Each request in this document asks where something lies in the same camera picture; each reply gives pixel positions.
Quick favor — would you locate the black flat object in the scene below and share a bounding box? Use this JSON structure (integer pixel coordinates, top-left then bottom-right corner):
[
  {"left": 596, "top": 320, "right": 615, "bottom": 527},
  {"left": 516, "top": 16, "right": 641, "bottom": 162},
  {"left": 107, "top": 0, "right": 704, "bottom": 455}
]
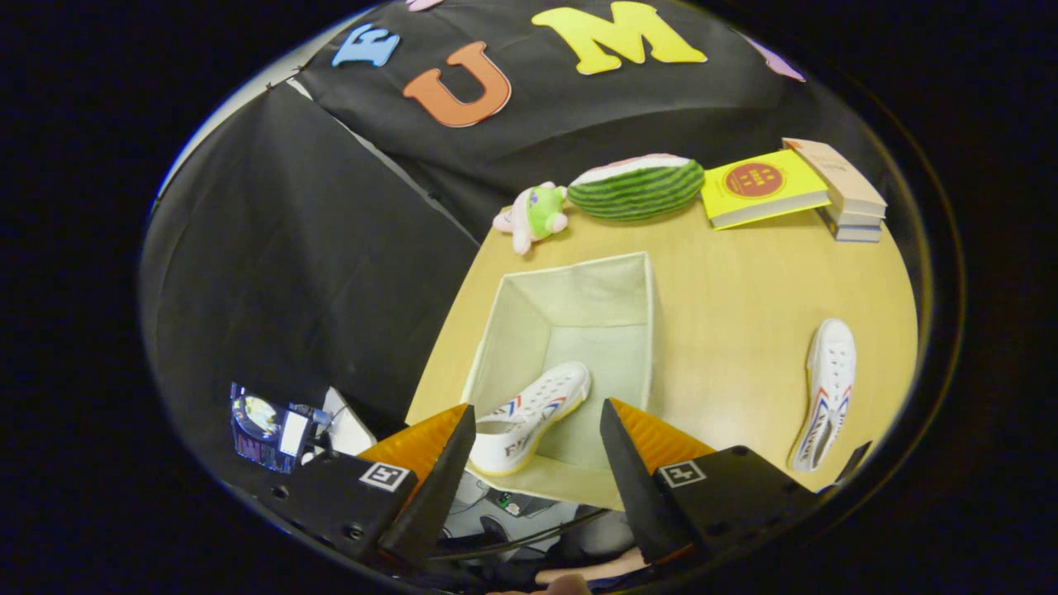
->
[{"left": 835, "top": 440, "right": 873, "bottom": 484}]

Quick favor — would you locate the white shoe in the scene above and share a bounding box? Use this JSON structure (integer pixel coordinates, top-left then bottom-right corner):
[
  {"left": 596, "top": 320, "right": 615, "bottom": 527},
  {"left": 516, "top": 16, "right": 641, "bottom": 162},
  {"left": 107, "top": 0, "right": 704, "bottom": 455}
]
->
[
  {"left": 467, "top": 361, "right": 592, "bottom": 476},
  {"left": 787, "top": 318, "right": 858, "bottom": 474}
]

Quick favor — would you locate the pink and green plush toy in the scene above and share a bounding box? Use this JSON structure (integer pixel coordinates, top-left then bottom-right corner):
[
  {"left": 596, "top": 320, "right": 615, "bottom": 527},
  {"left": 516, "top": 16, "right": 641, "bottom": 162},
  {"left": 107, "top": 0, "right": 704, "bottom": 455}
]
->
[{"left": 493, "top": 182, "right": 570, "bottom": 255}]

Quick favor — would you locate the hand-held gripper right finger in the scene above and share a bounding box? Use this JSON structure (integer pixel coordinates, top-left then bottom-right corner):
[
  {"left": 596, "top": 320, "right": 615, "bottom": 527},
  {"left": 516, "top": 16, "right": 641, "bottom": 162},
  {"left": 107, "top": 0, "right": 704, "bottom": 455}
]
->
[{"left": 599, "top": 398, "right": 827, "bottom": 567}]

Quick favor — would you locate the tan cover book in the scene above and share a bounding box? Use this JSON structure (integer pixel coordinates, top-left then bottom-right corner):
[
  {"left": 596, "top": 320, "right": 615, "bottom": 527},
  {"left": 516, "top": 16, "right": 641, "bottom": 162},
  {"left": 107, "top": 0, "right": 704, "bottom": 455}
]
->
[{"left": 783, "top": 137, "right": 888, "bottom": 220}]

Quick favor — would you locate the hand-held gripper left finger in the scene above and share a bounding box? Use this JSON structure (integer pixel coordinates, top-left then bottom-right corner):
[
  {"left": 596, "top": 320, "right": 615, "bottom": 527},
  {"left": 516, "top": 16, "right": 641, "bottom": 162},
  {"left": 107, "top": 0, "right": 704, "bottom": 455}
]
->
[{"left": 256, "top": 403, "right": 478, "bottom": 571}]

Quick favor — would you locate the yellow book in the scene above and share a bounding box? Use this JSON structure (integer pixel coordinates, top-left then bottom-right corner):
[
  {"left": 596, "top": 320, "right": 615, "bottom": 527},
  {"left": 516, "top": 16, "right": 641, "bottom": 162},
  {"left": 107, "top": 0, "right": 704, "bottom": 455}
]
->
[{"left": 701, "top": 149, "right": 832, "bottom": 230}]

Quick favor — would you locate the watermelon slice plush cushion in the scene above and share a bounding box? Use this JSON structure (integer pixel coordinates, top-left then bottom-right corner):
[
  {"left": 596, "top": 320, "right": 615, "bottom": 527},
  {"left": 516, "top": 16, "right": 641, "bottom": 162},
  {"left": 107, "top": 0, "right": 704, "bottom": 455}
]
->
[{"left": 567, "top": 154, "right": 706, "bottom": 222}]

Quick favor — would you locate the beige fabric storage box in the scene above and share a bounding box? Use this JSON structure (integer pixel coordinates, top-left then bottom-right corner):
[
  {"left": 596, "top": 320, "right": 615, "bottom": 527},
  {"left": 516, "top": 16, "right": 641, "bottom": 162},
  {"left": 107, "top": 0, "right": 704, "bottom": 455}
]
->
[{"left": 461, "top": 252, "right": 658, "bottom": 512}]

